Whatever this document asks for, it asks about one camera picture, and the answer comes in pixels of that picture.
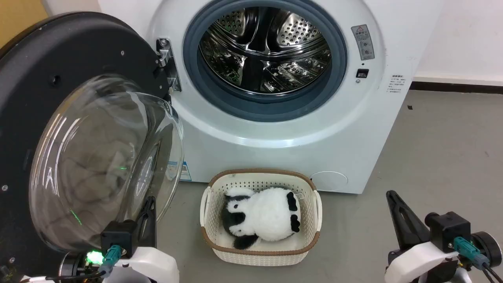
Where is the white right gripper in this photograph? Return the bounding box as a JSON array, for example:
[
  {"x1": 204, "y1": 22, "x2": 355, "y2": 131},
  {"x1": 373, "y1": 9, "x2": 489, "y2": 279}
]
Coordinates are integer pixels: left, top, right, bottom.
[{"x1": 384, "y1": 190, "x2": 461, "y2": 283}]

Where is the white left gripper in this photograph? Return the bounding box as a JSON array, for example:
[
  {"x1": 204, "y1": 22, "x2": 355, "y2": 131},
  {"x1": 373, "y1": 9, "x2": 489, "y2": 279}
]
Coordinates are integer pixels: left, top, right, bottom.
[{"x1": 103, "y1": 196, "x2": 180, "y2": 283}]

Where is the white front-load washing machine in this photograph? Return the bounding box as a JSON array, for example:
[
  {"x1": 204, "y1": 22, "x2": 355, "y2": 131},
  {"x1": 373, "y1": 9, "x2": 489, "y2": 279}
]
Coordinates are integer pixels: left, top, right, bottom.
[{"x1": 97, "y1": 0, "x2": 445, "y2": 195}]

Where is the metal door hinge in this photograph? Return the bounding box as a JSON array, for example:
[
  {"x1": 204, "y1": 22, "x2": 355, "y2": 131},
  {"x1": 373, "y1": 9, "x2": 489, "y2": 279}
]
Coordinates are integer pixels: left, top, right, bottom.
[{"x1": 156, "y1": 38, "x2": 182, "y2": 93}]

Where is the black round glass washer door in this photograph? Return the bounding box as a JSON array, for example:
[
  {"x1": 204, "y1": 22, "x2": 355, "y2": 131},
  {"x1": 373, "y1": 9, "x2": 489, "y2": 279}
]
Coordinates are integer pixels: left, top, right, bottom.
[{"x1": 0, "y1": 11, "x2": 185, "y2": 277}]

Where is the blue white label sticker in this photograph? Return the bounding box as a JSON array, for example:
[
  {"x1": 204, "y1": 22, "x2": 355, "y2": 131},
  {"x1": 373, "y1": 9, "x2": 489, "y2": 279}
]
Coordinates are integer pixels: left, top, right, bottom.
[{"x1": 167, "y1": 161, "x2": 192, "y2": 182}]

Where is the round white filter cover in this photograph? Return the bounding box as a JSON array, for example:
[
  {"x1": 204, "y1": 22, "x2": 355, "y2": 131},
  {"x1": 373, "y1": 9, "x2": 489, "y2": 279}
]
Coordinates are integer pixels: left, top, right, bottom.
[{"x1": 310, "y1": 171, "x2": 349, "y2": 193}]

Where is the white brown-rimmed laundry basket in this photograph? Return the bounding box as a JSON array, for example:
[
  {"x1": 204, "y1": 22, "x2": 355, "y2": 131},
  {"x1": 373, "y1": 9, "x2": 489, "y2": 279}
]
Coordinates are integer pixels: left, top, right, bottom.
[{"x1": 199, "y1": 169, "x2": 323, "y2": 267}]

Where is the panda plush toy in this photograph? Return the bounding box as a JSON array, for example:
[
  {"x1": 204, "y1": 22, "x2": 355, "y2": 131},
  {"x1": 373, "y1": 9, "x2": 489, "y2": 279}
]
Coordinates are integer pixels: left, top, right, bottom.
[{"x1": 220, "y1": 186, "x2": 303, "y2": 250}]

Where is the white text sticker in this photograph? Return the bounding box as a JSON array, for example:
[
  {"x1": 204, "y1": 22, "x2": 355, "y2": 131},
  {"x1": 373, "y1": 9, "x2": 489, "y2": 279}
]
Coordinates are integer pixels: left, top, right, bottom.
[{"x1": 387, "y1": 74, "x2": 407, "y2": 95}]

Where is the grey warning sticker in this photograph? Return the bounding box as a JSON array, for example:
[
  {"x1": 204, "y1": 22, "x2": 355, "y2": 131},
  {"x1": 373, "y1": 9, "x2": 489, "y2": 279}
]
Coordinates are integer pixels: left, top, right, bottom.
[{"x1": 351, "y1": 24, "x2": 375, "y2": 61}]

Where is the stainless steel washer drum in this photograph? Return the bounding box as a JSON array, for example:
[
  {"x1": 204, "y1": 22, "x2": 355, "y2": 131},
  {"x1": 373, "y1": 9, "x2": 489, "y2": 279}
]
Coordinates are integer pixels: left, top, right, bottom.
[{"x1": 198, "y1": 7, "x2": 333, "y2": 95}]

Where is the yellow wooden panel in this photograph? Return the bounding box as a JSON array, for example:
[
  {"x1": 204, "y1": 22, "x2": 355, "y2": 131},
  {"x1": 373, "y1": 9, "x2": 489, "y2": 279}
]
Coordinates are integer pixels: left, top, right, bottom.
[{"x1": 0, "y1": 0, "x2": 49, "y2": 48}]

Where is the left arm teal-plug cable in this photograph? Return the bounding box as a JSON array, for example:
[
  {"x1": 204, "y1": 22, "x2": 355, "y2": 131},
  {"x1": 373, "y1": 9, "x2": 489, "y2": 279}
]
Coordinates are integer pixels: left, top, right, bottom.
[{"x1": 31, "y1": 244, "x2": 123, "y2": 282}]

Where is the arm teal-plug cable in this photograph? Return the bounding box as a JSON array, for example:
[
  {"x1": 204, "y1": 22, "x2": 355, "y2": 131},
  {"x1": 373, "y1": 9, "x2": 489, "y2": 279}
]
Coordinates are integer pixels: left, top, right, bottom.
[
  {"x1": 31, "y1": 244, "x2": 123, "y2": 282},
  {"x1": 453, "y1": 236, "x2": 503, "y2": 283}
]

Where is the right arm teal-plug cable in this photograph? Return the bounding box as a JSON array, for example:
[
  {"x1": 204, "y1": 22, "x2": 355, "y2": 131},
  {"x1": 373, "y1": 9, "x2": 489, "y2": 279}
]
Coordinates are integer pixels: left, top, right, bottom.
[{"x1": 453, "y1": 236, "x2": 503, "y2": 283}]

